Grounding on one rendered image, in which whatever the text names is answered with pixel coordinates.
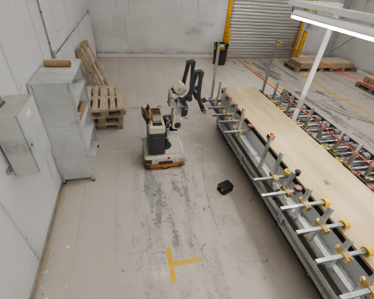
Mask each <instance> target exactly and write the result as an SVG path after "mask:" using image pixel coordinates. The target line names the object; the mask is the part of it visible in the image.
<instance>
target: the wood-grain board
mask: <svg viewBox="0 0 374 299"><path fill-rule="evenodd" d="M226 88H227V90H226V95H228V96H231V97H232V99H231V101H233V102H234V104H235V103H237V104H238V105H237V108H239V109H240V110H239V111H240V112H242V108H243V107H244V108H245V109H246V110H245V114H244V116H246V120H247V121H248V122H249V123H251V124H253V128H254V129H255V130H256V131H257V133H258V134H259V135H260V137H261V138H262V139H263V140H264V141H265V142H266V143H267V138H266V137H267V133H274V135H275V136H276V137H275V140H274V141H271V144H270V148H271V150H272V151H273V152H274V154H275V155H276V156H277V157H278V155H279V153H280V152H283V153H284V156H283V158H282V160H281V162H282V163H283V164H284V165H285V167H286V168H288V169H290V170H291V171H295V169H299V170H300V171H301V174H300V176H299V177H297V176H296V177H295V179H296V180H297V181H298V182H299V183H300V185H301V186H302V188H304V190H305V191H306V190H307V188H310V187H311V189H312V190H313V191H312V193H311V194H310V197H311V198H312V199H313V201H320V200H321V199H322V198H328V199H329V200H330V201H331V205H330V206H325V207H324V206H322V205H318V206H319V208H320V209H321V210H322V212H323V213H324V212H325V211H326V210H327V208H328V207H332V208H333V209H334V212H333V213H332V214H331V215H330V217H329V218H328V219H329V220H330V221H331V222H332V223H333V224H334V223H337V222H339V220H349V222H350V224H351V227H350V228H348V229H344V230H343V229H342V228H336V229H337V230H338V231H339V232H340V233H341V234H342V236H343V237H344V238H345V239H348V238H352V239H353V241H354V243H353V244H352V245H351V247H352V248H353V249H354V250H359V249H360V248H361V247H362V246H366V245H370V246H372V247H373V248H374V193H373V192H372V191H371V190H370V189H369V188H368V187H367V186H366V185H364V184H363V183H362V182H361V181H360V180H359V179H358V178H357V177H356V176H355V175H353V174H352V173H351V172H350V171H349V170H347V169H346V168H345V167H344V166H343V165H342V164H341V163H340V162H339V161H337V160H336V159H335V158H334V157H333V156H332V155H331V154H330V153H329V152H328V151H326V150H325V149H324V148H323V147H322V146H320V145H319V144H318V143H317V142H316V141H315V140H314V139H313V138H312V137H311V136H309V135H308V134H307V133H306V132H305V131H304V130H303V129H302V128H301V127H300V126H298V125H297V124H296V123H295V122H294V121H292V120H291V119H290V118H289V117H288V116H287V115H286V114H285V113H284V112H282V111H281V110H280V109H279V108H278V107H277V106H276V105H275V104H274V103H273V102H271V101H270V100H269V99H268V98H267V97H266V96H264V95H263V94H262V93H261V92H260V91H259V90H258V89H257V88H255V87H226ZM324 180H327V181H328V182H329V183H330V184H331V185H325V184H324ZM359 256H360V257H361V259H362V260H363V261H364V262H365V264H367V266H368V267H369V268H370V270H371V271H372V272H373V273H374V255H373V256H369V257H366V256H364V255H359Z"/></svg>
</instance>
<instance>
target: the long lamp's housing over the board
mask: <svg viewBox="0 0 374 299"><path fill-rule="evenodd" d="M292 16H297V17H300V18H304V19H307V20H311V21H315V22H317V23H322V24H326V25H328V26H333V27H336V28H340V29H343V30H347V31H351V32H354V33H358V34H362V35H365V36H369V37H373V38H374V27H372V26H367V25H364V24H359V23H354V22H351V21H346V20H342V19H338V18H334V17H329V16H326V15H321V14H314V13H313V12H308V11H304V10H300V9H295V10H294V11H293V12H292V14H291V18H292Z"/></svg>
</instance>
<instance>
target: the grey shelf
mask: <svg viewBox="0 0 374 299"><path fill-rule="evenodd" d="M46 60H70V61H71V67H45V66H44V64H42V65H41V67H40V68H39V69H38V70H37V71H36V73H35V74H34V75H33V76H32V78H31V79H30V80H29V81H28V83H27V87H28V90H29V92H30V95H32V96H33V98H34V101H35V104H36V106H37V109H38V112H39V115H40V118H41V120H42V123H43V126H44V128H45V131H46V134H47V137H48V138H49V142H50V145H51V151H52V154H53V157H54V159H55V162H56V165H57V167H58V170H59V173H60V175H61V178H62V181H63V184H66V181H65V180H68V179H80V178H86V177H91V178H92V181H95V178H94V163H95V160H96V152H97V147H99V143H98V139H97V134H96V129H95V125H94V119H93V114H92V111H91V105H90V100H89V96H88V91H87V86H86V82H85V76H84V71H83V66H82V62H81V59H46ZM80 70H81V71H80ZM81 75H82V76H81ZM82 78H83V79H82ZM67 86H68V87H67ZM84 89H85V90H84ZM68 91H69V92H68ZM85 95H86V96H85ZM79 100H81V102H82V101H86V102H87V105H86V107H85V111H84V114H83V117H82V119H81V121H80V117H79V114H78V109H79V108H80V105H81V102H80V105H79V107H78V109H77V106H78V102H79ZM88 108H89V109H88ZM89 111H90V112H89ZM74 113H75V114H74ZM90 117H91V118H90ZM76 120H77V121H76ZM77 124H78V125H77ZM93 130H94V131H93ZM80 136H81V137H80ZM94 136H95V137H94ZM95 139H96V140H95Z"/></svg>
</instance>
